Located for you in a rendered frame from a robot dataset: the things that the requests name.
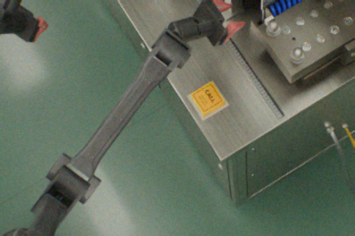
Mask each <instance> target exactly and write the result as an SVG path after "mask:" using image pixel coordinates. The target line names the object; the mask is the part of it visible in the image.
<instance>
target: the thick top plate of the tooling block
mask: <svg viewBox="0 0 355 236"><path fill-rule="evenodd" d="M274 21H276V22H277V23H278V24H279V28H280V34H279V35H278V36H268V35H267V32H266V28H267V25H266V24H265V23H264V24H262V25H261V26H259V27H258V39H259V40H260V41H261V43H262V45H263V46H265V49H266V50H267V51H268V53H269V54H270V55H271V57H272V59H274V62H275V63H276V64H277V65H278V67H279V68H280V69H281V71H282V72H283V74H284V76H285V77H286V78H287V79H288V81H289V83H290V84H292V83H293V82H295V81H296V80H298V79H299V78H302V77H303V76H304V75H306V74H307V73H309V72H311V71H313V70H314V69H316V68H317V67H319V66H322V64H324V63H326V62H327V61H328V60H331V59H332V58H333V57H336V55H338V54H341V53H342V52H343V49H344V45H346V44H347V43H349V42H350V41H352V40H355V0H319V1H318V2H317V1H316V0H303V1H302V2H300V3H298V4H296V5H294V6H293V7H291V8H290V9H288V10H285V11H284V12H283V13H281V14H279V15H277V16H275V18H274ZM295 48H301V50H303V54H304V61H303V62H302V63H299V64H295V63H293V62H292V61H291V59H290V55H291V53H292V51H293V50H294V49H295Z"/></svg>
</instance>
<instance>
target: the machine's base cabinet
mask: <svg viewBox="0 0 355 236"><path fill-rule="evenodd" d="M103 1H105V4H106V5H107V6H108V8H109V10H110V12H111V13H112V15H113V16H114V18H116V21H117V23H118V24H119V26H120V27H121V28H122V31H123V32H124V34H125V36H126V37H127V38H128V40H129V41H130V43H131V45H132V46H133V47H134V49H135V51H136V52H137V55H138V56H139V58H140V59H141V60H142V62H143V61H144V60H145V58H146V57H147V56H148V55H149V54H150V52H149V51H148V50H147V48H146V47H145V46H144V45H143V42H142V40H141V39H140V38H139V36H138V35H137V33H136V31H135V30H134V28H133V27H132V26H131V23H130V22H129V21H128V19H127V18H126V17H125V14H124V12H122V9H121V8H120V6H119V5H118V3H116V0H103ZM158 87H159V89H160V90H161V91H162V94H163V95H164V97H165V99H166V100H167V101H168V104H170V106H171V107H172V109H173V110H174V112H175V114H176V116H177V117H178V119H179V120H180V121H181V124H182V125H183V127H185V130H186V131H187V132H188V134H189V136H190V137H191V140H192V141H193V142H194V144H195V146H197V149H198V150H199V151H200V154H201V155H202V156H203V157H204V160H205V161H206V162H207V164H208V166H209V167H210V169H211V171H212V172H213V174H214V175H215V176H216V179H217V180H218V181H219V183H220V184H221V186H223V189H224V191H225V192H226V194H227V195H228V196H229V199H230V200H231V201H232V203H233V204H234V206H235V207H239V205H242V204H244V203H245V202H247V201H248V200H250V199H251V198H254V197H255V196H256V195H258V194H259V193H260V192H263V191H264V190H266V189H267V188H269V187H270V186H272V185H274V184H276V183H277V182H279V181H280V180H281V179H284V178H285V177H286V176H288V175H289V174H291V173H294V171H296V170H297V169H299V168H300V167H301V166H304V165H306V164H307V163H309V162H310V161H311V160H312V159H315V158H316V157H318V156H319V155H321V154H322V153H324V152H326V151H327V150H329V149H330V148H331V147H334V146H335V144H334V142H333V139H332V138H331V137H330V135H328V134H327V133H326V130H327V128H329V127H331V126H333V127H334V129H335V130H334V134H335V135H336V137H337V138H338V140H339V142H341V141H342V140H345V139H346V138H347V137H349V136H348V134H347V132H346V130H345V129H342V124H344V123H347V125H348V127H347V129H348V131H349V132H350V134H351V135H352V134H354V133H355V82H352V83H350V85H347V86H346V87H345V88H342V89H341V90H340V91H338V92H337V93H335V94H333V95H332V96H330V97H328V98H327V99H326V100H325V101H322V102H321V103H319V104H317V105H316V106H315V107H313V108H311V109H310V110H307V111H306V112H305V113H303V114H301V115H300V116H298V117H296V118H295V119H294V120H292V121H290V122H289V123H286V125H285V126H282V127H281V128H280V129H277V130H276V131H275V132H272V133H271V134H270V135H267V136H266V137H265V138H264V139H261V140H260V141H258V142H256V143H255V144H254V145H252V146H250V147H249V148H247V149H245V150H244V151H243V152H240V153H239V154H237V155H235V156H234V157H233V158H230V159H229V160H228V161H226V162H224V163H223V164H220V162H219V160H218V159H217V157H216V156H215V155H214V152H213V151H212V149H210V146H209V145H208V144H207V142H206V140H205V139H204V136H203V135H202V134H201V133H200V131H199V130H198V128H197V126H196V125H195V123H194V122H193V120H192V119H191V116H190V115H189V114H188V112H187V111H186V110H185V107H184V106H183V104H182V103H181V101H180V100H179V99H178V96H177V95H176V93H175V92H174V90H173V89H172V87H171V86H170V84H169V83H168V81H167V80H166V79H165V80H164V81H162V82H161V83H160V84H158Z"/></svg>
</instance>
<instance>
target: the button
mask: <svg viewBox="0 0 355 236"><path fill-rule="evenodd" d="M190 97H191V99H192V101H193V102H194V104H195V105H196V107H197V108H198V110H199V111H200V113H201V115H202V116H207V115H208V114H210V113H212V112H214V111H215V110H217V109H218V108H220V107H223V106H224V105H225V104H226V103H225V100H224V99H223V97H222V96H221V94H220V92H219V90H217V88H216V87H215V85H214V83H213V82H209V83H208V84H206V85H204V86H203V87H200V88H199V89H198V90H195V91H194V92H193V93H191V94H190Z"/></svg>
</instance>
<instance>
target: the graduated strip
mask: <svg viewBox="0 0 355 236"><path fill-rule="evenodd" d="M226 44H227V46H228V47H229V48H230V50H231V51H232V53H233V55H234V56H235V58H236V59H237V60H238V62H239V64H240V65H241V66H242V68H243V70H244V71H245V72H246V74H248V76H249V78H250V80H251V81H252V83H254V84H255V87H256V88H257V89H258V91H259V93H260V94H261V96H262V97H263V98H264V99H265V101H266V103H267V104H268V106H269V107H270V108H271V110H272V111H273V113H274V115H275V116H276V117H277V119H278V120H279V119H280V118H282V117H283V116H285V114H284V113H283V112H282V110H281V108H280V107H279V106H278V104H277V103H276V102H275V100H274V98H273V97H272V96H271V94H270V93H269V91H268V90H267V89H266V87H265V85H264V84H263V83H262V81H261V79H260V78H259V77H258V75H257V74H256V73H255V71H254V69H253V68H252V66H251V65H250V64H249V62H248V61H247V60H246V58H245V56H244V55H243V54H242V52H241V51H240V50H239V48H238V46H236V43H235V42H234V41H233V39H232V38H231V37H230V39H228V40H227V42H226Z"/></svg>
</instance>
